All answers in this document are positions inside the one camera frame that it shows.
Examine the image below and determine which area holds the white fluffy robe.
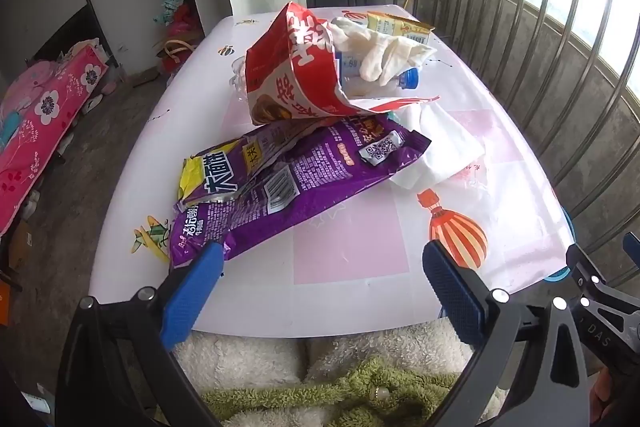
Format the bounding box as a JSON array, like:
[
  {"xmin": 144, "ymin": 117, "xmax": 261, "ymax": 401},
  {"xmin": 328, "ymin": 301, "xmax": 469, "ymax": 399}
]
[{"xmin": 172, "ymin": 317, "xmax": 501, "ymax": 427}]

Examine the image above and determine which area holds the green fluffy towel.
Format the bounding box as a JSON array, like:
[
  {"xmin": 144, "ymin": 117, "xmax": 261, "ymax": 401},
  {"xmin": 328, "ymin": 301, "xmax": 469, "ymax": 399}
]
[{"xmin": 202, "ymin": 357, "xmax": 463, "ymax": 427}]

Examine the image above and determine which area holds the clear plastic bottle blue cap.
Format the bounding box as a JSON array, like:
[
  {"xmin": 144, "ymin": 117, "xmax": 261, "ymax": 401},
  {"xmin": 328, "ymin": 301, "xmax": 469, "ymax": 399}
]
[{"xmin": 334, "ymin": 51, "xmax": 421, "ymax": 95}]

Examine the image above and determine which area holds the pink white patterned tablecloth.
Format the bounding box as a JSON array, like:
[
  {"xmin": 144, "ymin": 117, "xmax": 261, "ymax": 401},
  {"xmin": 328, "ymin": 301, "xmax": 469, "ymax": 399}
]
[{"xmin": 89, "ymin": 9, "xmax": 575, "ymax": 339}]

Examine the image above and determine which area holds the white tissue paper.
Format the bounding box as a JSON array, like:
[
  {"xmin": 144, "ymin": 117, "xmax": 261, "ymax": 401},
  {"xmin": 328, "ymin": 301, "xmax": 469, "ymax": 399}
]
[{"xmin": 390, "ymin": 99, "xmax": 487, "ymax": 190}]

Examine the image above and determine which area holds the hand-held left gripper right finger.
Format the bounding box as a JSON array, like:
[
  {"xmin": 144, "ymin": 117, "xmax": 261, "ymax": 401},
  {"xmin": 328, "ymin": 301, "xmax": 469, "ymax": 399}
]
[{"xmin": 421, "ymin": 239, "xmax": 601, "ymax": 427}]

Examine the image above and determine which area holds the pile of colourful bags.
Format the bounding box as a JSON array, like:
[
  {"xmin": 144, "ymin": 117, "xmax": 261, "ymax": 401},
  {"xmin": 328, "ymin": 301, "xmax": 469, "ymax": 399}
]
[{"xmin": 152, "ymin": 0, "xmax": 206, "ymax": 75}]

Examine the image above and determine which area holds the black bed frame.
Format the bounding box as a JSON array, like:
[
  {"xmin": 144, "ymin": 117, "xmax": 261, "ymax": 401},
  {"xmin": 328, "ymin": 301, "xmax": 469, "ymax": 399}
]
[{"xmin": 22, "ymin": 0, "xmax": 121, "ymax": 82}]

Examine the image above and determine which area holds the yellow orange biscuit wrapper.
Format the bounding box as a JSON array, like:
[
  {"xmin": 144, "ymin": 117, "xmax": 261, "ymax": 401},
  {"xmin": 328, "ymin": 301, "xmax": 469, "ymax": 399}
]
[{"xmin": 366, "ymin": 11, "xmax": 436, "ymax": 45}]

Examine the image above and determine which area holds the clear plastic cup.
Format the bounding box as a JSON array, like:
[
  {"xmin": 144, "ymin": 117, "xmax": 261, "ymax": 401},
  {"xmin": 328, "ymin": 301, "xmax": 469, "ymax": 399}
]
[{"xmin": 229, "ymin": 56, "xmax": 251, "ymax": 102}]

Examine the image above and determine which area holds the blue plastic basin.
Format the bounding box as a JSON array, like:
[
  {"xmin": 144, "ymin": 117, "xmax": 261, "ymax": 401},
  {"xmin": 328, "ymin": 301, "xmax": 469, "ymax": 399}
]
[{"xmin": 542, "ymin": 204, "xmax": 576, "ymax": 283}]

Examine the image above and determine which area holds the purple snack bag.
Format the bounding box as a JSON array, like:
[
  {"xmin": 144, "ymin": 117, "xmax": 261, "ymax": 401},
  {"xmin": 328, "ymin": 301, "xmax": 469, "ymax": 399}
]
[{"xmin": 169, "ymin": 114, "xmax": 432, "ymax": 270}]

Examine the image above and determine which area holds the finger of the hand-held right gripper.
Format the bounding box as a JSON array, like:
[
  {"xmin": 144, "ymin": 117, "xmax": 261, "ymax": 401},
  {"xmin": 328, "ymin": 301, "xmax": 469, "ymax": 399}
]
[
  {"xmin": 623, "ymin": 232, "xmax": 640, "ymax": 266},
  {"xmin": 566, "ymin": 243, "xmax": 621, "ymax": 308}
]

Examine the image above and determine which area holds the white cloth glove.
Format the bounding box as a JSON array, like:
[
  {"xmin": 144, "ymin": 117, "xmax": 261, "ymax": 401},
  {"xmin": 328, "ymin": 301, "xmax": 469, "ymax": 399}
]
[{"xmin": 331, "ymin": 17, "xmax": 438, "ymax": 88}]

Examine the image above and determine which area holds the red snack bag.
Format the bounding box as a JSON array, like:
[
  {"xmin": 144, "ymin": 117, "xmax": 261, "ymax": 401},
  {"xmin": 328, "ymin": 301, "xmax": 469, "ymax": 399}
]
[{"xmin": 244, "ymin": 2, "xmax": 442, "ymax": 126}]

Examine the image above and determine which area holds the pink floral blanket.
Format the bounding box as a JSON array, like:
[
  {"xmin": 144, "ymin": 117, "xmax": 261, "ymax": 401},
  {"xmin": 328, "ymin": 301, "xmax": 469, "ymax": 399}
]
[{"xmin": 0, "ymin": 44, "xmax": 110, "ymax": 238}]

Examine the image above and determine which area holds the metal railing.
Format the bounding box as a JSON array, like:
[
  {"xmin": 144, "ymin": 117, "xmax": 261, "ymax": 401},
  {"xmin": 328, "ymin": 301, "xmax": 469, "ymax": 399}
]
[{"xmin": 380, "ymin": 0, "xmax": 640, "ymax": 288}]

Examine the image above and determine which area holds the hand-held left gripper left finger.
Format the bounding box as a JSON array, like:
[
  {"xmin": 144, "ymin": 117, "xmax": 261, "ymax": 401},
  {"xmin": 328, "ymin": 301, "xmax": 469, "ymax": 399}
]
[{"xmin": 54, "ymin": 241, "xmax": 226, "ymax": 427}]

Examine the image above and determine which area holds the yellow purple snack packet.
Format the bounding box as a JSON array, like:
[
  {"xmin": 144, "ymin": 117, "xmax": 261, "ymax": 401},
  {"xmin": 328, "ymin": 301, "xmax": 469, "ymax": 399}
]
[{"xmin": 179, "ymin": 138, "xmax": 281, "ymax": 210}]

